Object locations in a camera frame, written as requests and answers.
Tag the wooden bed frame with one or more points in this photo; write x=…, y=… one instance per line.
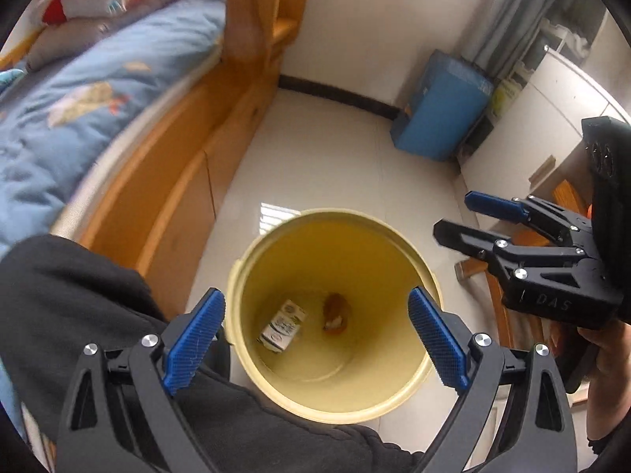
x=159, y=203

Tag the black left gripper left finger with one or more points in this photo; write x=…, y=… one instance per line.
x=119, y=413

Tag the blue storage box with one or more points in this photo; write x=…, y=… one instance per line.
x=447, y=100

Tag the grey window curtain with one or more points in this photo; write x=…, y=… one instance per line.
x=503, y=33

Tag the black camera mount box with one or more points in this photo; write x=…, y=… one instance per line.
x=608, y=145

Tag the beige lower pillow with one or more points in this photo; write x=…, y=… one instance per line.
x=59, y=41

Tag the rust red sock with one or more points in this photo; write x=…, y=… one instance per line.
x=336, y=314

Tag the yellow trash bucket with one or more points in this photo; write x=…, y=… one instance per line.
x=317, y=315

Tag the silver milk carton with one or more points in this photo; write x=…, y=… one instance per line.
x=279, y=333

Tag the person's right hand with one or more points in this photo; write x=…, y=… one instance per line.
x=609, y=380

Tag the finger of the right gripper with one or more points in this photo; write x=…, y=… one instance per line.
x=496, y=207
x=466, y=240

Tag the blue star-print bedspread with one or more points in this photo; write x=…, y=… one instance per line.
x=64, y=126

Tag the white cabinet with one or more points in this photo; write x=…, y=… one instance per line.
x=538, y=142

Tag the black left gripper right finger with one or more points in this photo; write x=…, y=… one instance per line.
x=536, y=433

